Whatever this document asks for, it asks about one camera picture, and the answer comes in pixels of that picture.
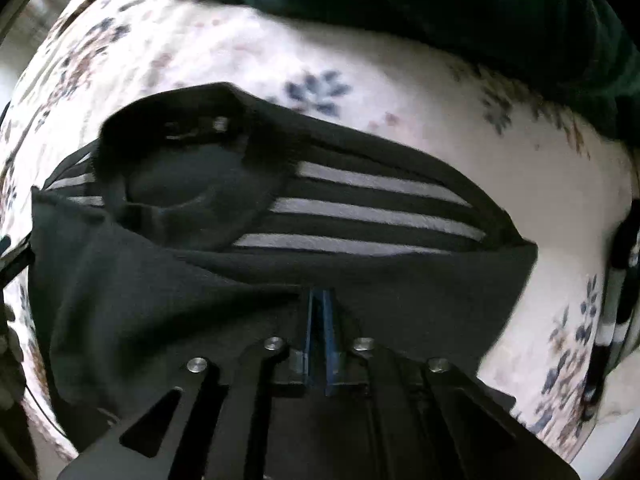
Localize black grey-striped shorts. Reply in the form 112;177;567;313
29;105;540;413

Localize dark green cloth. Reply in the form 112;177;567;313
167;0;640;142

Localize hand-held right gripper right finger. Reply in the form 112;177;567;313
322;289;581;480

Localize white floral bed sheet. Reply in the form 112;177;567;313
0;0;640;463

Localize black white striped cloth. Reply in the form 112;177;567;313
580;219;640;411

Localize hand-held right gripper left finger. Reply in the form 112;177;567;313
57;289;324;480

